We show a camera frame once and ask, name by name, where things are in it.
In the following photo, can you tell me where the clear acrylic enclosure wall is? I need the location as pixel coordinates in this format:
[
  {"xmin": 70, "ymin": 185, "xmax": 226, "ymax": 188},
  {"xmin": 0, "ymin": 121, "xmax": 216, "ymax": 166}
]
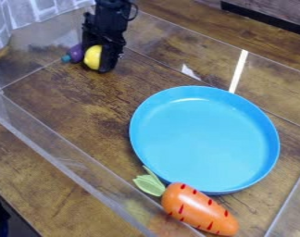
[{"xmin": 0, "ymin": 0, "xmax": 300, "ymax": 237}]

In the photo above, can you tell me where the purple toy eggplant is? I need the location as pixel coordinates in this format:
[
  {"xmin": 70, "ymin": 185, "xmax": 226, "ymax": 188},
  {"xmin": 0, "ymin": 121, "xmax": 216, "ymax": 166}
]
[{"xmin": 61, "ymin": 44, "xmax": 85, "ymax": 63}]

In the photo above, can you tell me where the yellow toy lemon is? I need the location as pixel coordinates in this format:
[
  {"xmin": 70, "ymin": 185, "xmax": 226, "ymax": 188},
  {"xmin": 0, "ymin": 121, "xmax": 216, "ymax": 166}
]
[{"xmin": 83, "ymin": 45, "xmax": 102, "ymax": 70}]

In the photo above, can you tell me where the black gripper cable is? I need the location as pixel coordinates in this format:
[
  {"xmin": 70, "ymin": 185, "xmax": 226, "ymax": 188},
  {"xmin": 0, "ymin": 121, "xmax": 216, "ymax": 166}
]
[{"xmin": 121, "ymin": 0, "xmax": 141, "ymax": 22}]

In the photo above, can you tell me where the orange toy carrot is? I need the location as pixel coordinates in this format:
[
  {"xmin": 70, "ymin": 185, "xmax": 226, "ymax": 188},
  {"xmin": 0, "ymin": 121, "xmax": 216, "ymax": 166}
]
[{"xmin": 133, "ymin": 167, "xmax": 240, "ymax": 236}]

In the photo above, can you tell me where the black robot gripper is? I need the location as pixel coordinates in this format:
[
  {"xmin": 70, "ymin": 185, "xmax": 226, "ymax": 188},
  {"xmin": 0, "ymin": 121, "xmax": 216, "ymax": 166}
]
[{"xmin": 82, "ymin": 0, "xmax": 134, "ymax": 73}]

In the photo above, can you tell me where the blue round tray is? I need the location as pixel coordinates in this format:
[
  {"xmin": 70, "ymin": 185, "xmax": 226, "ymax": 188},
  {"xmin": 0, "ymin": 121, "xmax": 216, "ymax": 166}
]
[{"xmin": 129, "ymin": 86, "xmax": 280, "ymax": 195}]

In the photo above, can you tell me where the white patterned curtain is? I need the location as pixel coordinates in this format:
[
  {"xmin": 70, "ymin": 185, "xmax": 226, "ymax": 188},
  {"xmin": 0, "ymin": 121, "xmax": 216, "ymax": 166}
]
[{"xmin": 0, "ymin": 0, "xmax": 94, "ymax": 50}]

